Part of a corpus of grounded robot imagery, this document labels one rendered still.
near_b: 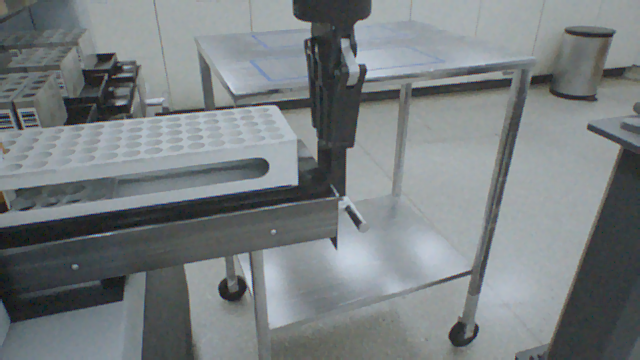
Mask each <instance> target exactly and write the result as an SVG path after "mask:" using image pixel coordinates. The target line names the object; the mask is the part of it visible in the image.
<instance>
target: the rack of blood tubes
mask: <svg viewBox="0 0 640 360"><path fill-rule="evenodd" d="M0 137H1V139H2V141H3V144H4V146H5V149H6V151H7V153H6V154H3V155H1V157H2V160H3V161H1V162H0V190H7V189H15V188H22V189H20V190H18V191H15V194H16V196H17V198H16V199H15V200H13V201H10V202H9V205H10V208H11V209H10V210H9V211H7V212H4V213H1V214H0V227H4V226H11V225H18V224H25V223H31V222H38V221H45V220H51V219H58V218H65V217H72V216H78V215H85V214H92V213H99V212H105V211H112V210H119V209H125V208H132V207H139V206H146V205H152V204H159V203H166V202H173V201H179V200H186V199H193V198H199V197H206V196H213V195H220V194H226V193H233V192H240V191H246V190H253V189H260V188H267V187H273V186H280V185H287V184H292V185H297V184H298V169H297V137H296V135H295V133H294V132H293V130H292V129H291V127H290V126H289V124H288V123H287V121H286V120H285V118H284V116H283V115H282V113H281V112H280V110H279V109H278V107H277V106H275V105H266V106H256V107H246V108H236V109H226V110H216V111H207V112H197V113H187V114H177V115H167V116H157V117H147V118H137V119H127V120H118V121H108V122H98V123H88V124H78V125H68V126H58V127H48V128H39V129H29V130H19V131H9V132H0ZM25 198H26V200H24V199H25ZM19 209H21V211H18V210H19Z"/></svg>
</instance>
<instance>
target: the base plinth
mask: <svg viewBox="0 0 640 360"><path fill-rule="evenodd" d="M625 68H626V66H624V67H614V68H604V69H603V72H602V75H601V77H603V76H613V75H621V74H623V72H624V71H625ZM552 77H553V74H543V75H533V76H531V79H530V83H529V84H536V83H545V82H551V81H552ZM512 79H513V77H510V78H500V79H489V80H479V81H469V82H468V81H467V82H460V83H450V84H441V85H431V86H421V87H412V90H411V96H420V95H430V94H439V93H449V92H458V91H468V90H478V89H488V88H497V87H507V86H511V84H512ZM400 89H401V88H399V89H389V90H378V91H368V92H361V99H360V102H363V101H372V100H382V99H391V98H400ZM251 105H252V107H256V106H266V105H275V106H277V107H278V109H279V110H287V109H296V108H306V107H310V98H309V97H307V98H297V99H287V100H277V101H267V102H256V103H254V104H251ZM215 109H216V110H226V109H234V105H231V106H220V107H215ZM197 112H205V110H204V108H197V109H186V110H175V111H173V110H172V111H169V112H168V113H163V112H156V113H155V117H157V116H167V115H177V114H187V113H197Z"/></svg>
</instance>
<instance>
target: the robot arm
mask: <svg viewBox="0 0 640 360"><path fill-rule="evenodd" d="M371 11H372V0H292V13H293V15H294V17H295V18H296V19H298V20H301V21H304V22H310V23H311V27H310V34H311V37H308V38H304V40H303V47H304V50H305V56H306V63H307V74H308V86H309V98H310V108H311V125H312V127H313V128H316V137H317V139H318V140H317V163H318V164H319V166H320V167H321V169H322V170H323V172H324V173H325V175H326V176H327V178H328V179H329V181H330V182H331V184H332V185H333V187H334V188H335V190H336V191H337V193H338V194H339V197H344V196H345V195H346V152H347V148H353V147H354V142H355V135H356V128H357V120H358V113H359V106H360V99H361V91H362V86H363V83H364V80H365V77H366V75H367V66H366V64H365V63H356V61H355V58H356V56H357V42H356V39H355V30H354V25H355V23H356V22H357V21H359V20H364V19H366V18H368V17H369V16H370V14H371ZM620 127H621V128H622V129H625V130H628V131H633V132H635V133H638V134H640V117H635V118H625V119H622V121H621V124H620Z"/></svg>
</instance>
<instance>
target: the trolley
mask: <svg viewBox="0 0 640 360"><path fill-rule="evenodd" d="M354 30H355V39H356V42H357V56H356V58H355V61H356V63H365V64H366V66H367V75H366V77H365V80H364V83H363V86H362V89H363V88H371V87H379V86H387V85H395V84H401V89H400V100H399V111H398V122H397V133H396V144H395V155H394V166H393V177H392V188H391V194H386V195H382V196H377V197H372V198H367V199H363V200H358V201H353V202H354V203H355V205H356V206H357V208H358V209H359V210H360V212H361V213H362V215H363V216H364V218H365V219H366V220H367V222H368V223H369V225H370V228H369V230H368V231H367V232H365V233H360V232H359V231H358V229H357V228H356V226H355V225H354V223H353V222H352V220H351V219H350V217H349V216H348V214H347V212H342V213H338V251H336V250H335V248H334V246H333V244H332V243H331V241H330V239H329V238H323V239H318V240H312V241H307V242H302V243H296V244H291V245H285V246H280V247H274V248H269V249H264V250H258V251H253V252H247V253H242V254H236V258H237V260H238V263H239V266H240V269H241V272H242V274H243V277H244V278H243V277H242V276H240V275H236V273H235V267H234V259H233V255H231V256H225V257H224V260H225V268H226V270H225V278H223V279H222V280H221V281H220V282H219V284H218V293H219V296H220V297H221V298H222V299H224V300H228V301H231V300H236V299H238V298H240V297H241V296H242V295H244V293H245V292H246V289H247V288H248V291H249V294H250V297H251V299H252V302H253V307H254V317H255V328H256V338H257V348H258V358H259V360H271V347H270V335H271V334H275V333H278V332H282V331H285V330H288V329H292V328H295V327H298V326H302V325H305V324H308V323H312V322H315V321H318V320H322V319H325V318H328V317H332V316H335V315H338V314H342V313H345V312H348V311H352V310H355V309H358V308H362V307H365V306H368V305H372V304H375V303H378V302H382V301H385V300H388V299H392V298H395V297H398V296H402V295H405V294H408V293H412V292H415V291H418V290H422V289H425V288H428V287H432V286H435V285H438V284H442V283H445V282H448V281H452V280H455V279H458V278H462V277H465V276H468V275H471V276H470V280H469V285H468V290H467V294H466V299H465V304H464V309H463V313H460V314H458V319H457V322H456V323H455V324H454V325H453V326H452V327H451V329H450V331H449V334H448V338H449V340H450V342H451V343H452V344H453V345H454V346H456V347H463V346H465V345H468V344H469V343H471V342H472V341H473V340H474V339H475V338H476V336H477V334H478V332H479V326H478V324H477V323H476V321H475V320H474V319H475V314H476V310H477V306H478V301H479V297H480V293H481V289H482V284H483V280H484V276H485V271H486V267H487V263H488V259H489V254H490V250H491V246H492V241H493V237H494V233H495V229H496V224H497V220H498V216H499V211H500V207H501V203H502V199H503V194H504V190H505V186H506V181H507V177H508V173H509V169H510V164H511V160H512V156H513V152H514V147H515V143H516V139H517V134H518V130H519V126H520V122H521V117H522V113H523V109H524V104H525V100H526V96H527V92H528V87H529V83H530V79H531V74H532V70H533V67H535V66H536V62H537V57H535V56H531V55H528V54H525V53H521V52H518V51H515V50H511V49H508V48H505V47H501V46H498V45H495V44H491V43H488V42H485V41H482V40H478V39H475V38H472V37H468V36H465V35H462V34H458V33H455V32H452V31H448V30H445V29H442V28H438V27H435V26H432V25H429V24H425V23H422V22H419V21H415V20H409V21H395V22H382V23H368V24H355V25H354ZM308 37H311V34H310V28H300V29H287V30H273V31H260V32H246V33H233V34H219V35H206V36H195V37H194V44H195V45H196V50H197V57H198V65H199V72H200V80H201V87H202V95H203V102H204V110H205V112H207V111H216V109H215V101H214V92H213V84H212V76H211V69H212V71H213V72H214V74H215V75H216V77H217V78H218V80H219V81H220V83H221V84H222V86H223V87H224V89H225V90H226V92H227V93H228V95H229V96H230V98H231V99H232V101H233V105H234V109H236V108H246V107H252V105H251V102H259V101H267V100H275V99H283V98H291V97H299V96H307V95H309V86H308V74H307V63H306V56H305V50H304V47H303V40H304V38H308ZM498 71H501V73H502V75H504V76H506V75H513V79H512V84H511V89H510V93H509V98H508V103H507V107H506V112H505V117H504V121H503V126H502V131H501V135H500V140H499V145H498V149H497V154H496V159H495V163H494V168H493V173H492V177H491V182H490V187H489V192H488V196H487V201H486V206H485V210H484V215H483V220H482V224H481V229H480V234H479V238H478V243H477V248H476V252H475V257H474V262H473V265H472V264H471V263H470V262H468V261H467V260H466V259H465V258H464V257H463V256H462V255H461V254H460V253H459V252H458V251H457V250H456V249H455V248H454V247H453V246H452V245H450V244H449V243H448V242H447V241H446V240H445V239H444V238H443V237H442V236H441V235H440V234H439V233H438V232H437V231H436V230H435V229H434V228H432V227H431V226H430V225H429V224H428V223H427V222H426V221H425V220H424V219H423V218H422V217H421V216H420V215H419V214H418V213H417V212H416V211H414V210H413V209H412V208H411V207H410V206H409V205H408V204H407V203H406V202H405V201H404V200H403V199H402V198H401V187H402V177H403V168H404V158H405V148H406V138H407V129H408V119H409V109H410V100H411V90H412V82H419V81H427V80H435V79H443V78H451V77H459V76H466V75H474V74H482V73H490V72H498Z"/></svg>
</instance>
